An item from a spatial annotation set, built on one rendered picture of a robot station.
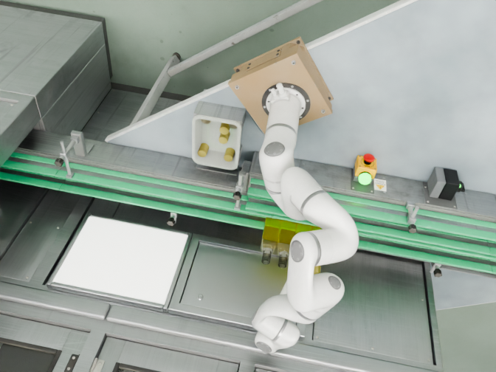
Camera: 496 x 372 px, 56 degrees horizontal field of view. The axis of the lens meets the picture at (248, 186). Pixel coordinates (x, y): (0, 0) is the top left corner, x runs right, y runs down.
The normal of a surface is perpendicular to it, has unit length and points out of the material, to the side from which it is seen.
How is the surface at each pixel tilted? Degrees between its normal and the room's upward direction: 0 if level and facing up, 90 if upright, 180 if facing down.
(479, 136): 0
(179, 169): 90
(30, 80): 90
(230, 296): 91
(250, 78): 5
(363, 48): 0
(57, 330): 90
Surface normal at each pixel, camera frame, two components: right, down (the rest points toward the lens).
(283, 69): -0.15, 0.74
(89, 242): 0.09, -0.70
